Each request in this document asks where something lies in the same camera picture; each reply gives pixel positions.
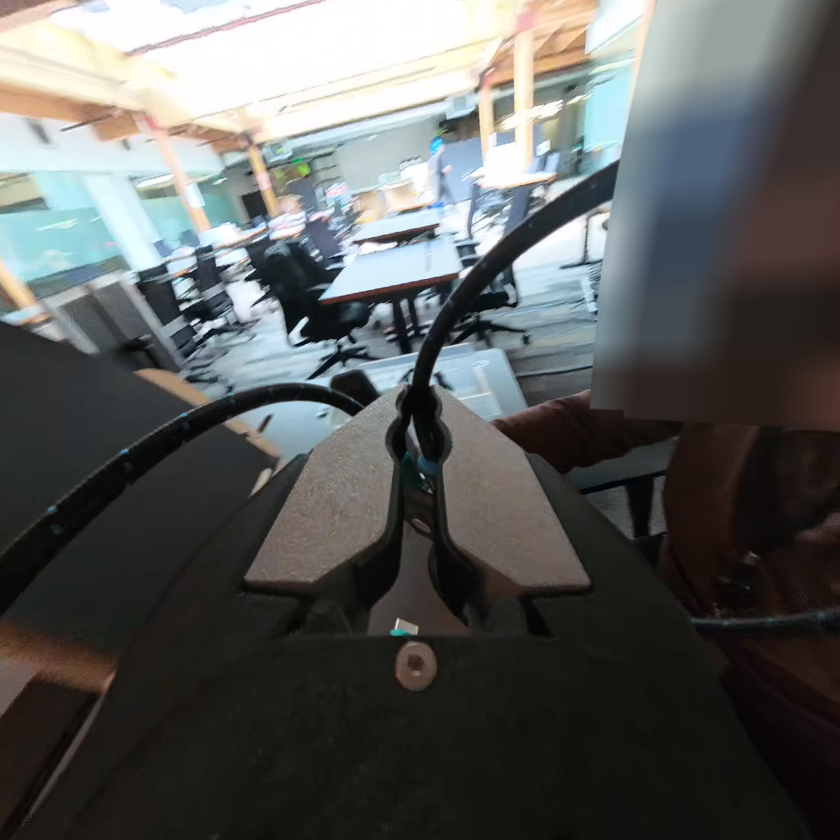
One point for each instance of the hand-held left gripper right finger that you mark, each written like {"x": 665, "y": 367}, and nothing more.
{"x": 512, "y": 518}

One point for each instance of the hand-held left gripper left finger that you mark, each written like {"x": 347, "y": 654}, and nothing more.
{"x": 328, "y": 512}

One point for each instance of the clear plastic bin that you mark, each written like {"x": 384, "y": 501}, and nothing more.
{"x": 485, "y": 380}

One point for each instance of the black chair with jacket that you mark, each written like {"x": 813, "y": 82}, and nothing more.
{"x": 308, "y": 295}

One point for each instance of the white top desk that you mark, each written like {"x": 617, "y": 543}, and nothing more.
{"x": 394, "y": 269}

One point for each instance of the black monitor with white base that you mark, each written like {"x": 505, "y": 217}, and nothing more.
{"x": 98, "y": 407}

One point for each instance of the person's upper body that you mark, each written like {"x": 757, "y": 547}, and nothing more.
{"x": 787, "y": 689}

